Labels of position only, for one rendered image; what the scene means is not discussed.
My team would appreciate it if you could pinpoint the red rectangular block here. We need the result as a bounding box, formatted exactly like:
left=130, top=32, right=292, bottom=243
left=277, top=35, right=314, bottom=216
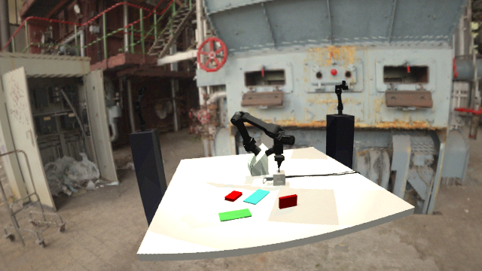
left=224, top=190, right=243, bottom=202
left=279, top=194, right=297, bottom=209

